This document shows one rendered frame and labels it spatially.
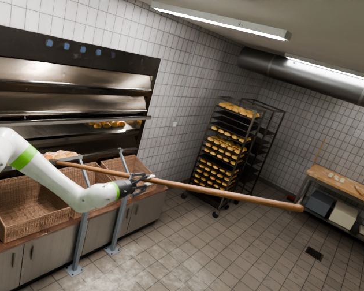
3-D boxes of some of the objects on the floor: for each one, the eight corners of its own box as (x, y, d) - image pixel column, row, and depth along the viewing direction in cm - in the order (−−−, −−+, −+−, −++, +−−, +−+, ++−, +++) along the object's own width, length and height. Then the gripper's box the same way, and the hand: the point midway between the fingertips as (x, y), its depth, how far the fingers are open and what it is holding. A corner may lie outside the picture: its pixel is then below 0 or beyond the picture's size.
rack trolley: (236, 206, 499) (275, 111, 441) (206, 185, 541) (237, 96, 483) (250, 200, 537) (288, 111, 479) (221, 181, 579) (252, 98, 521)
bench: (-97, 289, 220) (-101, 228, 201) (130, 204, 414) (139, 168, 396) (-75, 344, 192) (-77, 280, 173) (158, 224, 386) (169, 188, 367)
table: (286, 213, 528) (306, 171, 499) (297, 201, 592) (315, 163, 563) (426, 292, 418) (463, 243, 389) (422, 267, 482) (452, 224, 453)
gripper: (116, 171, 141) (148, 164, 160) (117, 202, 143) (148, 191, 162) (126, 173, 137) (158, 165, 156) (127, 205, 139) (159, 193, 158)
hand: (149, 179), depth 156 cm, fingers closed on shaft, 3 cm apart
